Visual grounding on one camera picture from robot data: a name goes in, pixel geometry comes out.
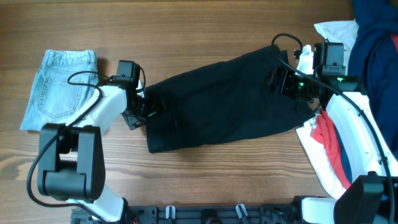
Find black shorts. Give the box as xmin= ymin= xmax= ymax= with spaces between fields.
xmin=146 ymin=47 xmax=313 ymax=153

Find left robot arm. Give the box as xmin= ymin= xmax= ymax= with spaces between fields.
xmin=27 ymin=60 xmax=162 ymax=223

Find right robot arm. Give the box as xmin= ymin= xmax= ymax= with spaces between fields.
xmin=266 ymin=42 xmax=397 ymax=223

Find folded light blue jeans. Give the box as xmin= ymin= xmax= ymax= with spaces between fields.
xmin=20 ymin=50 xmax=98 ymax=131

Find white garment top right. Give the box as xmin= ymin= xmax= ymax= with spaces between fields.
xmin=314 ymin=20 xmax=359 ymax=66

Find navy blue garment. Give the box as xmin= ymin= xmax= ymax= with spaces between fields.
xmin=334 ymin=0 xmax=398 ymax=184

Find white garment with red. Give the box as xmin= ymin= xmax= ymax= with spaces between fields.
xmin=296 ymin=117 xmax=346 ymax=199

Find right black cable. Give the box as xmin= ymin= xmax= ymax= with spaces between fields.
xmin=271 ymin=32 xmax=396 ymax=224

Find black cable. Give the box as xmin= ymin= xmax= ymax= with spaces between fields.
xmin=271 ymin=32 xmax=396 ymax=224
xmin=26 ymin=70 xmax=116 ymax=223

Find left black cable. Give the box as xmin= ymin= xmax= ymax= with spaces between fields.
xmin=26 ymin=70 xmax=116 ymax=223

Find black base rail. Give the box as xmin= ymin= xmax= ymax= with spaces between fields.
xmin=70 ymin=203 xmax=312 ymax=224

